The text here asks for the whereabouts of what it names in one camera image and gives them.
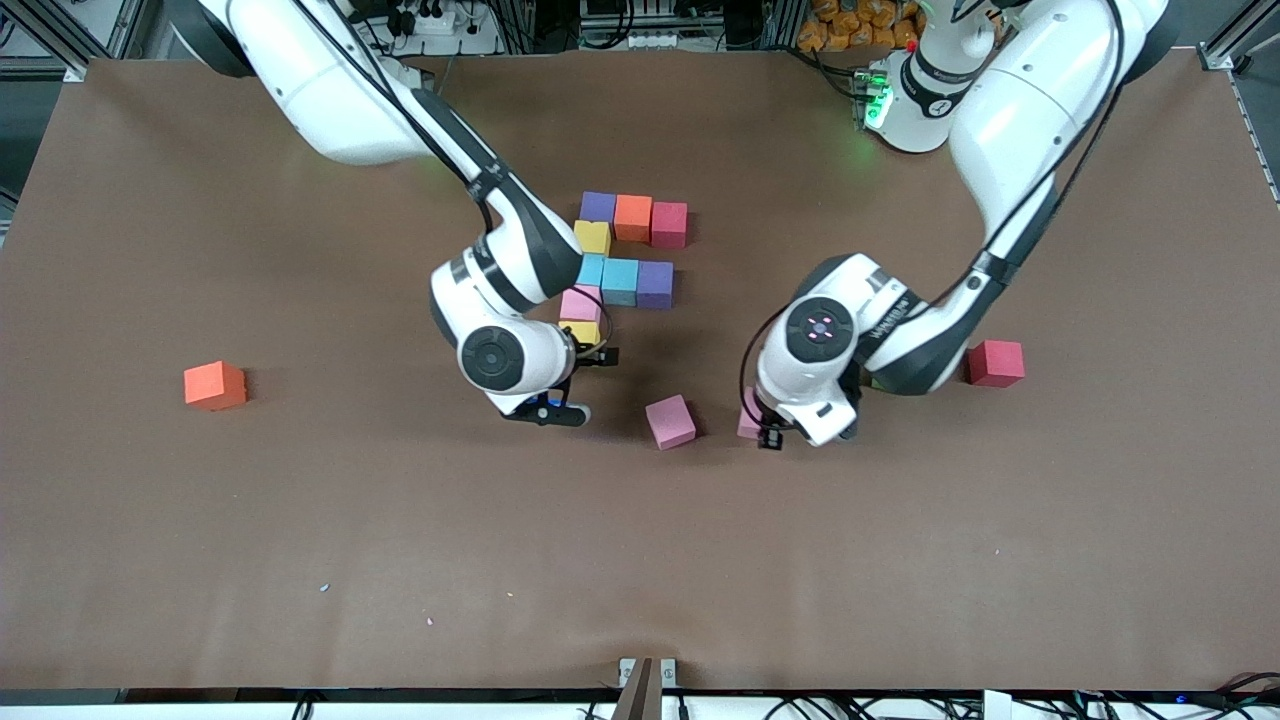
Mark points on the blue foam cube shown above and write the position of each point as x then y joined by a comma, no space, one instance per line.
621,283
593,271

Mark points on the red foam cube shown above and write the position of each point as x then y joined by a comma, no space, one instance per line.
669,225
998,363

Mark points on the yellow foam cube with notch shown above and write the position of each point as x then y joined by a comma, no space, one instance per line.
596,237

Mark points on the pink foam cube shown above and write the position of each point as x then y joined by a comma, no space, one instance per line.
747,418
670,422
580,303

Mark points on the bag of orange items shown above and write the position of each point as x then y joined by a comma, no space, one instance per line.
850,25

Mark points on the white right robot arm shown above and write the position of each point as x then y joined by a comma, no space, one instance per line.
495,355

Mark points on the white power strip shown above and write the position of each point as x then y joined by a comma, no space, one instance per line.
450,30

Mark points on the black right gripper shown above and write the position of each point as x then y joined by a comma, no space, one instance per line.
590,357

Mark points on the orange foam cube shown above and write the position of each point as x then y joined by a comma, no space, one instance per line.
634,218
215,387

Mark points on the grey equipment rack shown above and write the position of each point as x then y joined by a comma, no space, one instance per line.
650,38

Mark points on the white plug box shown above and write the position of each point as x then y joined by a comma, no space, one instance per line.
997,708

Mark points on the aluminium frame strut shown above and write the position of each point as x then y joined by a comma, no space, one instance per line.
1218,58
60,45

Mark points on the metal clamp bracket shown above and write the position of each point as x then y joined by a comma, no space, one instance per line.
630,672

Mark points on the purple foam cube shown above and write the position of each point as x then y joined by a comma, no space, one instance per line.
599,207
656,285

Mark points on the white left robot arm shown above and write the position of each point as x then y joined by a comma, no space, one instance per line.
820,330

